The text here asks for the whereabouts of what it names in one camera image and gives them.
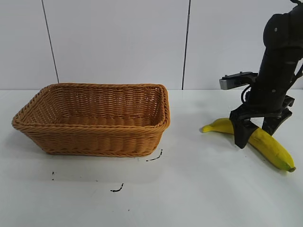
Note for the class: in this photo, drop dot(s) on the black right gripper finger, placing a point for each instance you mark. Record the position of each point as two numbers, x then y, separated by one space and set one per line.
272 125
242 133

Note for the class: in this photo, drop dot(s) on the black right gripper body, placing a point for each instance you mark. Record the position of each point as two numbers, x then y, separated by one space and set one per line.
270 94

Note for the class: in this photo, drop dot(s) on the yellow banana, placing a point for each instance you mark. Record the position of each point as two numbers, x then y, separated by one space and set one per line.
272 149

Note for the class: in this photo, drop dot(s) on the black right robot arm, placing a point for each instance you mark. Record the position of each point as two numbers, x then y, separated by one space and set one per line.
279 35

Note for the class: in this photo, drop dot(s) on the brown woven wicker basket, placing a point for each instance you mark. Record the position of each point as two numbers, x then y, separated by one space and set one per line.
94 139

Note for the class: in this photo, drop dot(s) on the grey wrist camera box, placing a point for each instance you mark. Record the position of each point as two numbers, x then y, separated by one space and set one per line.
233 82

